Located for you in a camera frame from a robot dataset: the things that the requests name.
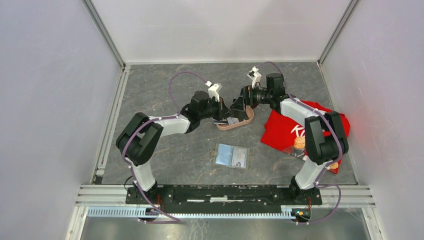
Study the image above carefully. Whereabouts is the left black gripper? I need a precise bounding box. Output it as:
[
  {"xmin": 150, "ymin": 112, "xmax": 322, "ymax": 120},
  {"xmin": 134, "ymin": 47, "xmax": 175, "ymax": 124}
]
[{"xmin": 198, "ymin": 96, "xmax": 234, "ymax": 122}]

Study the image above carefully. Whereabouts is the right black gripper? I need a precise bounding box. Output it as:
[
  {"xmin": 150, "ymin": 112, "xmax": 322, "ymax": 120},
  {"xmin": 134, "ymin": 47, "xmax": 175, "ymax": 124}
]
[{"xmin": 230, "ymin": 83, "xmax": 273, "ymax": 111}]

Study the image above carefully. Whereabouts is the pink oval tray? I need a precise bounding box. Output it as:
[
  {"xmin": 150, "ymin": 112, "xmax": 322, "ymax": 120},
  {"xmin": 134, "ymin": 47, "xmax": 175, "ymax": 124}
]
[{"xmin": 215, "ymin": 106, "xmax": 254, "ymax": 131}]

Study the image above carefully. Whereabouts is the grey credit card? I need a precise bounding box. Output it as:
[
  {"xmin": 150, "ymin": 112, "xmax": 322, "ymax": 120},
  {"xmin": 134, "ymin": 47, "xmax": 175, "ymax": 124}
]
[
  {"xmin": 213, "ymin": 119, "xmax": 229, "ymax": 126},
  {"xmin": 231, "ymin": 147, "xmax": 249, "ymax": 169}
]

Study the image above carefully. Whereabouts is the grey card holder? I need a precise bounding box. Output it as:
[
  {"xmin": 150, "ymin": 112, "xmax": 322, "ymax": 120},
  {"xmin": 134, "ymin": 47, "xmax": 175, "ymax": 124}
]
[{"xmin": 210, "ymin": 143, "xmax": 250, "ymax": 170}]

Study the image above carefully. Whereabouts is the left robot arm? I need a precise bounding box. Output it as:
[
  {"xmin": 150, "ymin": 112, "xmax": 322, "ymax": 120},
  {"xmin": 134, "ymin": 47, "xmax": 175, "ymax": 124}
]
[{"xmin": 115, "ymin": 91, "xmax": 233, "ymax": 204}]

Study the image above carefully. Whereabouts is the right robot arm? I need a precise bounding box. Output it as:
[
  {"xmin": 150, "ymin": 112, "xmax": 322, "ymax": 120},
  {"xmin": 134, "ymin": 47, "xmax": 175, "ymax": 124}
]
[{"xmin": 231, "ymin": 70, "xmax": 349, "ymax": 204}]

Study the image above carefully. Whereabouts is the red printed t-shirt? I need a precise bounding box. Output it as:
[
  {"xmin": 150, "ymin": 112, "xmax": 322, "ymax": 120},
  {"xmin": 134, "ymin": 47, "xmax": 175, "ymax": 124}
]
[{"xmin": 260, "ymin": 100, "xmax": 350, "ymax": 175}]

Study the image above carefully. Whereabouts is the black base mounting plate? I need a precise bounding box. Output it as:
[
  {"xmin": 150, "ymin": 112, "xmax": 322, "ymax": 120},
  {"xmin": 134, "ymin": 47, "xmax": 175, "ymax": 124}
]
[{"xmin": 125, "ymin": 184, "xmax": 323, "ymax": 214}]

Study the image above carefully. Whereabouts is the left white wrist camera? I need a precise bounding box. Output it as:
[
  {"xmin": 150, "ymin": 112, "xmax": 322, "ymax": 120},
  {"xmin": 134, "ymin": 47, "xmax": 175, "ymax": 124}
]
[{"xmin": 205, "ymin": 81, "xmax": 222, "ymax": 102}]

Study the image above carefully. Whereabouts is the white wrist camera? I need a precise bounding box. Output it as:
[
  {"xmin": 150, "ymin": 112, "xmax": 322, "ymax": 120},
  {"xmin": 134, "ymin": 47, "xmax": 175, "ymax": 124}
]
[
  {"xmin": 247, "ymin": 66, "xmax": 262, "ymax": 89},
  {"xmin": 205, "ymin": 81, "xmax": 222, "ymax": 102}
]

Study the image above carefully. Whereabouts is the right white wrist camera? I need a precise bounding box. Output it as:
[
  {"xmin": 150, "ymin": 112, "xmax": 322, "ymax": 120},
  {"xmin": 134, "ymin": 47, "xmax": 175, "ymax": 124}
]
[{"xmin": 247, "ymin": 66, "xmax": 262, "ymax": 89}]

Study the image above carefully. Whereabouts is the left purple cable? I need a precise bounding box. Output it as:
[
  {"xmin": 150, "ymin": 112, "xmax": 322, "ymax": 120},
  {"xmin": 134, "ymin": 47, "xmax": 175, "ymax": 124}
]
[{"xmin": 121, "ymin": 71, "xmax": 210, "ymax": 224}]

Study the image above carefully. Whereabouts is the aluminium frame rail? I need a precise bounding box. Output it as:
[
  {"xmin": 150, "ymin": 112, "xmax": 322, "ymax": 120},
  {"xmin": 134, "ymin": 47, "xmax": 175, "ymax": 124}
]
[{"xmin": 75, "ymin": 185, "xmax": 376, "ymax": 220}]

